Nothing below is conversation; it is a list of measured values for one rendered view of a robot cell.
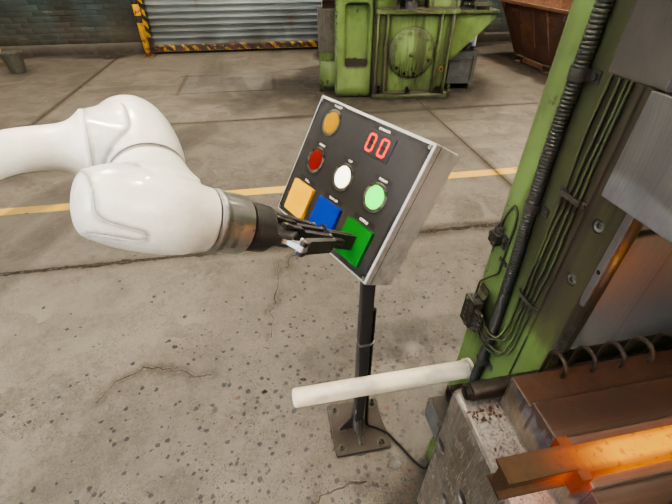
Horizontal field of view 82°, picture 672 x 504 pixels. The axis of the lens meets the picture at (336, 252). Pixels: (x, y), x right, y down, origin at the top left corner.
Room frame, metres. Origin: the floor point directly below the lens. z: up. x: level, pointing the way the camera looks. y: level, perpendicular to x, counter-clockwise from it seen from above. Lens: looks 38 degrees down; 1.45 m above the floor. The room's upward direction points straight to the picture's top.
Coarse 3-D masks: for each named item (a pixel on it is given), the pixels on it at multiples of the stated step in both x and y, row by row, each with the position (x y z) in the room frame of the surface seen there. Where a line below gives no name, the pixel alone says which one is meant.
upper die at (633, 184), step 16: (656, 96) 0.31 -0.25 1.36; (656, 112) 0.30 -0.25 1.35; (640, 128) 0.31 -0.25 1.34; (656, 128) 0.30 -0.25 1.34; (640, 144) 0.30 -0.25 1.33; (656, 144) 0.29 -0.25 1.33; (624, 160) 0.31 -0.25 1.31; (640, 160) 0.29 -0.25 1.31; (656, 160) 0.28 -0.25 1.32; (624, 176) 0.30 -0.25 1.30; (640, 176) 0.29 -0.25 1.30; (656, 176) 0.28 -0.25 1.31; (608, 192) 0.31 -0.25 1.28; (624, 192) 0.29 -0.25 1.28; (640, 192) 0.28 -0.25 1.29; (656, 192) 0.27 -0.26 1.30; (624, 208) 0.29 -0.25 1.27; (640, 208) 0.27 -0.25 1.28; (656, 208) 0.26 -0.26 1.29; (656, 224) 0.26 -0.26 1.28
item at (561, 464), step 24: (648, 432) 0.22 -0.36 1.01; (528, 456) 0.19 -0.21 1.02; (552, 456) 0.19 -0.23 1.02; (576, 456) 0.19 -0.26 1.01; (600, 456) 0.19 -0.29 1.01; (624, 456) 0.19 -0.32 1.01; (648, 456) 0.19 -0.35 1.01; (504, 480) 0.17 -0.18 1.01; (528, 480) 0.17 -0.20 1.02; (552, 480) 0.18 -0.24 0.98; (576, 480) 0.17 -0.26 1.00
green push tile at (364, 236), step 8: (344, 224) 0.63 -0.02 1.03; (352, 224) 0.61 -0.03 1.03; (360, 224) 0.61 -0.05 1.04; (352, 232) 0.60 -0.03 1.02; (360, 232) 0.59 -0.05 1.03; (368, 232) 0.58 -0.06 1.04; (360, 240) 0.58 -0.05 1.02; (368, 240) 0.57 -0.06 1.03; (336, 248) 0.61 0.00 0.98; (352, 248) 0.58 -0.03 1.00; (360, 248) 0.57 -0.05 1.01; (344, 256) 0.58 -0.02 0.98; (352, 256) 0.57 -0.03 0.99; (360, 256) 0.56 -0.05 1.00; (352, 264) 0.56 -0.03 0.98
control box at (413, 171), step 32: (320, 128) 0.83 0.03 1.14; (352, 128) 0.76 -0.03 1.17; (384, 128) 0.70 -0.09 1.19; (352, 160) 0.71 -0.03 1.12; (384, 160) 0.66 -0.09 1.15; (416, 160) 0.61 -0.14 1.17; (448, 160) 0.63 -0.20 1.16; (288, 192) 0.80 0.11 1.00; (320, 192) 0.73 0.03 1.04; (352, 192) 0.67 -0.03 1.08; (384, 192) 0.61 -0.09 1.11; (416, 192) 0.59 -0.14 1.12; (384, 224) 0.58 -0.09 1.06; (416, 224) 0.59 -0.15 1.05; (384, 256) 0.55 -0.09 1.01
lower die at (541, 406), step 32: (512, 384) 0.31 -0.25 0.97; (544, 384) 0.30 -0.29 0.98; (576, 384) 0.30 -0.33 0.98; (608, 384) 0.30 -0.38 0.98; (640, 384) 0.30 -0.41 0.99; (512, 416) 0.29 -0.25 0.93; (544, 416) 0.25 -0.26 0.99; (576, 416) 0.25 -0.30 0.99; (608, 416) 0.25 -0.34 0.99; (640, 416) 0.25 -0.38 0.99; (544, 448) 0.23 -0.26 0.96; (608, 480) 0.17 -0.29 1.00; (640, 480) 0.18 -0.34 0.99
